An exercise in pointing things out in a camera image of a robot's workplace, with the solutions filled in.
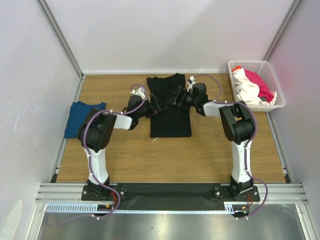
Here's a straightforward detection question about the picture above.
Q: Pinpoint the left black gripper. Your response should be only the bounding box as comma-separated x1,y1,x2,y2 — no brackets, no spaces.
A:
135,93,167,119

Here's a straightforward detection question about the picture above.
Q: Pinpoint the black t shirt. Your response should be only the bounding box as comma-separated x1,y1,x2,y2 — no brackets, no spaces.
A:
146,73,192,138

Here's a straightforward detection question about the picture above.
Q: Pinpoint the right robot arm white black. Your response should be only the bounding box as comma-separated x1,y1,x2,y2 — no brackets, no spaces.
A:
167,83,257,201

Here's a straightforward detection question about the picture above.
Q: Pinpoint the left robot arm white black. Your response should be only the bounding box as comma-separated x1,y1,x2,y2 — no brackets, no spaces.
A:
78,91,168,201

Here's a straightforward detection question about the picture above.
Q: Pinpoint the orange garment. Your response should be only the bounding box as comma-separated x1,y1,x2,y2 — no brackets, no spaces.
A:
232,65,242,72

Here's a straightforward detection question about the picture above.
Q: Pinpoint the cream white t shirt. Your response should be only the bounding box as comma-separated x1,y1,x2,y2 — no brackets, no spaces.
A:
232,67,277,106

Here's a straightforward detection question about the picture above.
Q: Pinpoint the folded blue t shirt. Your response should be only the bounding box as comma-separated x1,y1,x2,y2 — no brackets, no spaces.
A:
64,101,107,139

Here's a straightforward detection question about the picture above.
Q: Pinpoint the pink t shirt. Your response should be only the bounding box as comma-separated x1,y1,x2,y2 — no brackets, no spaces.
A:
244,69,274,103

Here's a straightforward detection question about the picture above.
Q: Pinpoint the white plastic basket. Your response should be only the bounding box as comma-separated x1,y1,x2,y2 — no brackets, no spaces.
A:
227,59,286,112

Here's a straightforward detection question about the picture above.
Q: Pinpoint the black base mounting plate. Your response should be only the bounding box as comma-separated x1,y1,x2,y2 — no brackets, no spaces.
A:
81,182,261,212

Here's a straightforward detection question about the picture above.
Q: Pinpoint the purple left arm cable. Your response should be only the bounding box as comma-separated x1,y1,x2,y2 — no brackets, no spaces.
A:
82,84,148,221

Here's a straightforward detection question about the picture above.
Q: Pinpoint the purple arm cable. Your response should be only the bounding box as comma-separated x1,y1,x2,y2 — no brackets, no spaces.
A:
82,84,148,221
191,74,270,221

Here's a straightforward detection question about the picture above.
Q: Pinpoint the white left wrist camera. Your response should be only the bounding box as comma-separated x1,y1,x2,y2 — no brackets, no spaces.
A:
130,87,146,99

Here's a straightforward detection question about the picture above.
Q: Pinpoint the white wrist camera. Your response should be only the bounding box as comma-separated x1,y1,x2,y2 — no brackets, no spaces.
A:
187,76,196,92
130,87,146,99

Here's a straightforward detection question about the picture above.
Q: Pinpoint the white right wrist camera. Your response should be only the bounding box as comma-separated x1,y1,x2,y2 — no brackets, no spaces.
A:
187,76,196,92

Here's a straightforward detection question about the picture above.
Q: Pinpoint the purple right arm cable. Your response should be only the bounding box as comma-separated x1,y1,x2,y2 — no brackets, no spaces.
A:
191,74,270,221

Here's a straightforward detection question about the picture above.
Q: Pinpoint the aluminium frame rail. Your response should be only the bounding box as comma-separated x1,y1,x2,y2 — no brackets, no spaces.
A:
35,183,308,220

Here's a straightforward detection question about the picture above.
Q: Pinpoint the right aluminium corner post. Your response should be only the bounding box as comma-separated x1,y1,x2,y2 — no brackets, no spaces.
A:
263,0,304,61

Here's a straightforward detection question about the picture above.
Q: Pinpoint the aluminium corner post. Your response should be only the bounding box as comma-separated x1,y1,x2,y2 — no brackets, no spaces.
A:
36,0,84,78
263,0,304,61

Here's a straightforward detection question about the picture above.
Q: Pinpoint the left aluminium corner post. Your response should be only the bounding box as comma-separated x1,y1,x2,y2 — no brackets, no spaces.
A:
36,0,84,78

